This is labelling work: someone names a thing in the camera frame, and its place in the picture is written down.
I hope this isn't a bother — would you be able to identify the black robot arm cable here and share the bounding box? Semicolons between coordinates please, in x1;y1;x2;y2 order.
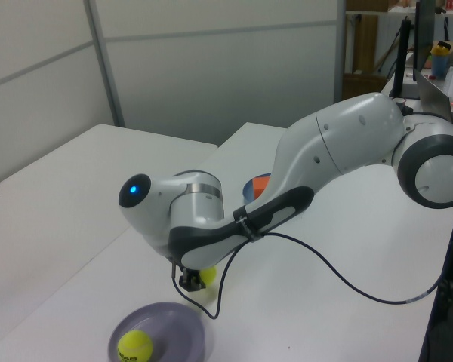
171;210;452;321

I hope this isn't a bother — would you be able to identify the grey partition post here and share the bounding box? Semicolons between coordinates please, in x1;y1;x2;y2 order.
332;0;349;103
83;0;126;128

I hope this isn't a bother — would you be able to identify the orange foam cube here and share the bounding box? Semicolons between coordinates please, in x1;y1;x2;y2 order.
251;176;272;199

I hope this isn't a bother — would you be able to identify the black monitor stand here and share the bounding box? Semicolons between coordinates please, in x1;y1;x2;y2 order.
389;17;422;100

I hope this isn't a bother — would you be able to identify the blue plastic plate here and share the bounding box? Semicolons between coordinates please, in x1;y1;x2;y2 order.
242;172;273;204

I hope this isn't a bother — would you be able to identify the blue bottle with yellow lid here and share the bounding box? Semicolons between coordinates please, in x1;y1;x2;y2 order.
430;41;451;78

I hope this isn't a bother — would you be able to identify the black monitor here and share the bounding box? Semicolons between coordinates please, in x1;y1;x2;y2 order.
414;0;436;72

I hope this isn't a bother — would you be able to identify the white office desk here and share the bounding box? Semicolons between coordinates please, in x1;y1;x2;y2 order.
379;51;453;114

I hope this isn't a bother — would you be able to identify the silver laptop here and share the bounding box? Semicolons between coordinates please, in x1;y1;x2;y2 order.
413;67;453;133

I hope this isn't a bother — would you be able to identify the yellow tennis ball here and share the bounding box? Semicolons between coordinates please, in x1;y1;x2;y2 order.
199;266;217;288
116;330;153;362

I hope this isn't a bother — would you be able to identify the wooden panel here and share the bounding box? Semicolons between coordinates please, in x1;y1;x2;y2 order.
353;13;378;75

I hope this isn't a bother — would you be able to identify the purple plastic plate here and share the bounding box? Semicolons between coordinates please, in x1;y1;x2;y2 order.
107;301;207;362

